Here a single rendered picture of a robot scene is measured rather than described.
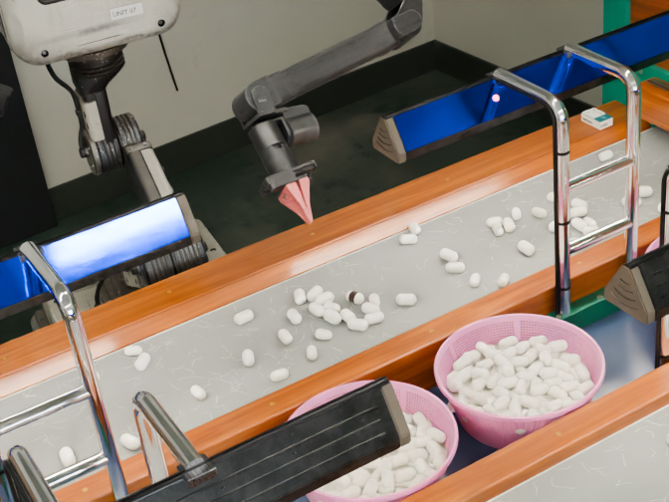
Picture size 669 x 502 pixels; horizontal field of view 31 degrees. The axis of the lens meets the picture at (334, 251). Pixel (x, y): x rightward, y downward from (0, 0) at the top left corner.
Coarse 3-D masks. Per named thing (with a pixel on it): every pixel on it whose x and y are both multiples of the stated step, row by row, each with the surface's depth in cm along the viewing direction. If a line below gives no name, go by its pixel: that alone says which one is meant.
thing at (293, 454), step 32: (384, 384) 135; (320, 416) 132; (352, 416) 133; (384, 416) 135; (256, 448) 129; (288, 448) 130; (320, 448) 132; (352, 448) 133; (384, 448) 135; (160, 480) 126; (224, 480) 127; (256, 480) 129; (288, 480) 130; (320, 480) 132
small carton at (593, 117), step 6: (594, 108) 258; (582, 114) 257; (588, 114) 256; (594, 114) 256; (600, 114) 255; (606, 114) 255; (582, 120) 257; (588, 120) 256; (594, 120) 254; (600, 120) 253; (606, 120) 253; (594, 126) 255; (600, 126) 253; (606, 126) 254
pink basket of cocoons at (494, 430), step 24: (456, 336) 199; (480, 336) 201; (504, 336) 202; (528, 336) 202; (552, 336) 200; (576, 336) 196; (456, 360) 199; (600, 360) 189; (600, 384) 184; (456, 408) 187; (576, 408) 182; (480, 432) 187; (504, 432) 183; (528, 432) 183
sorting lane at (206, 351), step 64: (512, 192) 241; (576, 192) 238; (384, 256) 226; (512, 256) 221; (192, 320) 215; (256, 320) 213; (320, 320) 211; (384, 320) 209; (64, 384) 204; (128, 384) 202; (192, 384) 200; (256, 384) 198
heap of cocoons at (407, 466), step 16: (416, 416) 186; (416, 432) 184; (432, 432) 183; (400, 448) 181; (416, 448) 180; (432, 448) 180; (368, 464) 179; (384, 464) 178; (400, 464) 179; (416, 464) 177; (432, 464) 178; (336, 480) 177; (352, 480) 177; (368, 480) 175; (384, 480) 175; (400, 480) 175; (416, 480) 174; (352, 496) 174; (368, 496) 173
